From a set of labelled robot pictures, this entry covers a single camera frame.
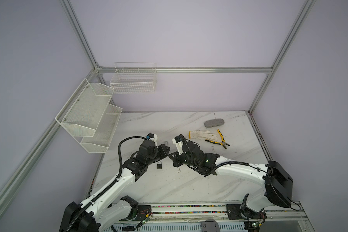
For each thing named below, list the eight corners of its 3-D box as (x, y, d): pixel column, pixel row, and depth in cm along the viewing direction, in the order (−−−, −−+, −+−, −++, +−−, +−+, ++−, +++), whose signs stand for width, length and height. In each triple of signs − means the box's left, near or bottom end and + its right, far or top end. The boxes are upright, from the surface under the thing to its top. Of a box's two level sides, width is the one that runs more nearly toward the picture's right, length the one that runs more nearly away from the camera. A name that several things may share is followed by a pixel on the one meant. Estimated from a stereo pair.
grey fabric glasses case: (206, 128, 112) (206, 126, 110) (203, 122, 115) (203, 120, 113) (224, 124, 114) (225, 122, 112) (221, 119, 118) (222, 117, 116)
